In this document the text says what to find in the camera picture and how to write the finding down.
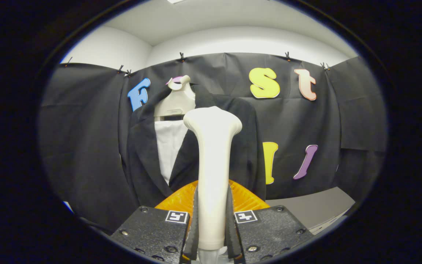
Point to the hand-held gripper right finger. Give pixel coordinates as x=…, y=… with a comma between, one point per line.
x=232, y=234

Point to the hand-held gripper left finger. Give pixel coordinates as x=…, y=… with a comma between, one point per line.
x=192, y=234

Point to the white garment steamer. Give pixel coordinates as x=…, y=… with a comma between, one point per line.
x=213, y=165

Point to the white shirt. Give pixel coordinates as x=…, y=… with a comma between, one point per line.
x=169, y=146

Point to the black suit jacket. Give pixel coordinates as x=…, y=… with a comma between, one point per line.
x=145, y=154

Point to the grey cabinet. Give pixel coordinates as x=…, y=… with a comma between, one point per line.
x=306, y=209

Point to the cream plastic hanger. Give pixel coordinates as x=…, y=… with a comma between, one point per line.
x=176, y=102

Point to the black backdrop cloth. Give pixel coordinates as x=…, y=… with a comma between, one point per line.
x=86, y=128

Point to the row of black cloth clips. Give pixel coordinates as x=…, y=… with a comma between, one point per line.
x=181, y=56

